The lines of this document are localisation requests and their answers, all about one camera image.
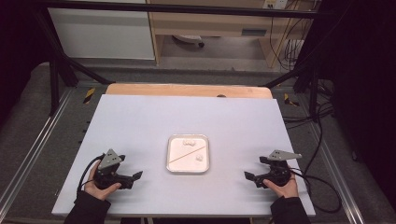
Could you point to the black metal frame strut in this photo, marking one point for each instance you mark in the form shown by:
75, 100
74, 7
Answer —
54, 81
313, 90

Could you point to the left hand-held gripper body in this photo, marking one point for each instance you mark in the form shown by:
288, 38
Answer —
107, 177

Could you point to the white cabinet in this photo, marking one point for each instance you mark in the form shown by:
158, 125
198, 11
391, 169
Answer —
102, 34

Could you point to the thin wooden skewer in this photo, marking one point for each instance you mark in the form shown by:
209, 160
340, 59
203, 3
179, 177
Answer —
186, 155

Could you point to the square white tray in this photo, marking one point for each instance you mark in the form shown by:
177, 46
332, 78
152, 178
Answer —
180, 161

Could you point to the light wooden desk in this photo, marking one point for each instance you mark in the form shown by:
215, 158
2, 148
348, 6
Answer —
211, 25

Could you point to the office chair base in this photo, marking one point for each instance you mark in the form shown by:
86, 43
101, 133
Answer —
188, 39

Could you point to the white board sheet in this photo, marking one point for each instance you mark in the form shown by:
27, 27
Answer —
140, 124

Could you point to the person's right hand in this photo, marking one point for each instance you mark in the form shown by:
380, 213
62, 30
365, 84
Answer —
286, 191

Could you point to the person's left hand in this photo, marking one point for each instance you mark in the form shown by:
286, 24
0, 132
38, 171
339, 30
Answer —
93, 188

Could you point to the small white marshmallow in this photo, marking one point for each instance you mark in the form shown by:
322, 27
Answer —
199, 158

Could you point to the aluminium rail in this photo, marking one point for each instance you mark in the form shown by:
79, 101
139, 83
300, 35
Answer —
339, 174
31, 149

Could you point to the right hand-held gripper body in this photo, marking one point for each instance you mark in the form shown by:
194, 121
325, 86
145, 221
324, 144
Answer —
278, 174

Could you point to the black metal frame bar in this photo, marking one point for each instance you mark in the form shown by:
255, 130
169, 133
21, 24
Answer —
186, 8

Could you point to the white power strip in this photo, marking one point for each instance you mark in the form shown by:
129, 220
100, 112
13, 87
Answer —
275, 3

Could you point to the black curtain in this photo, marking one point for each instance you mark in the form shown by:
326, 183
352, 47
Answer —
364, 77
18, 46

